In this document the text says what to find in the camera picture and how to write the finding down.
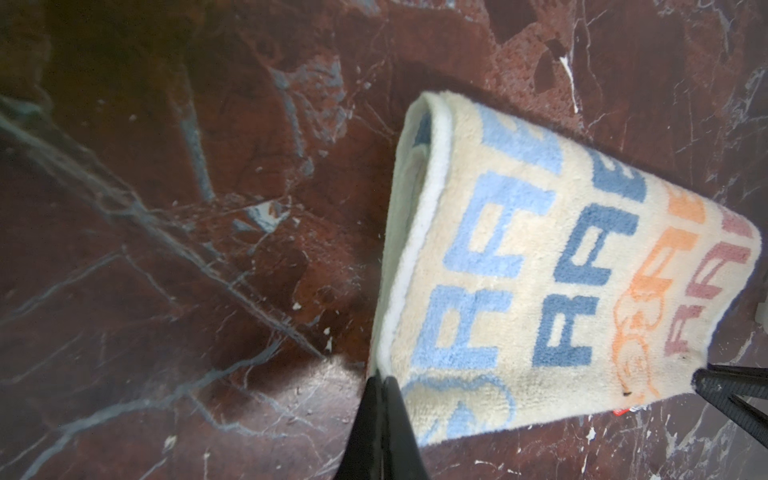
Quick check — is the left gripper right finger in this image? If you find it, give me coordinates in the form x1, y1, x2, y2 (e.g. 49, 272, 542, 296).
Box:
382, 376, 430, 480

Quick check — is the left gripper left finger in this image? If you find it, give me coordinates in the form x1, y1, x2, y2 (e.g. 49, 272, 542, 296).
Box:
334, 375, 382, 480

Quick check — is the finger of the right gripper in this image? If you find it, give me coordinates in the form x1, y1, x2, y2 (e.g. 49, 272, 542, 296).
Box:
692, 364, 767, 447

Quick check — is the white plastic basket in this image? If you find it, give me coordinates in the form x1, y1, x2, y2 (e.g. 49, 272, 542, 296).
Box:
754, 301, 768, 333

